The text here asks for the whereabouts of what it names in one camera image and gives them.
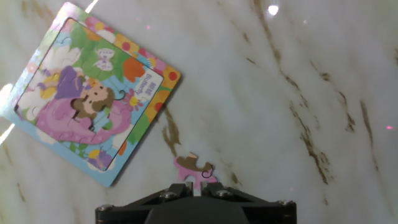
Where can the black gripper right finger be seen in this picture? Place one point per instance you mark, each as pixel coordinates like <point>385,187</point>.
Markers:
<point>267,213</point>

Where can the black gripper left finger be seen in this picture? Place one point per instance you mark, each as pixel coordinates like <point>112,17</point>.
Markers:
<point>130,213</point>

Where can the pink brown puzzle piece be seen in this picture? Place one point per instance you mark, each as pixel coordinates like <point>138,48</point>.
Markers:
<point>189,169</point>

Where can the colourful butterfly puzzle board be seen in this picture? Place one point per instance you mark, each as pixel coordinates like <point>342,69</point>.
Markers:
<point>62,84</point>

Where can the marble pattern board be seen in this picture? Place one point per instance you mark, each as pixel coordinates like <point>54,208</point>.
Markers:
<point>264,109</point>

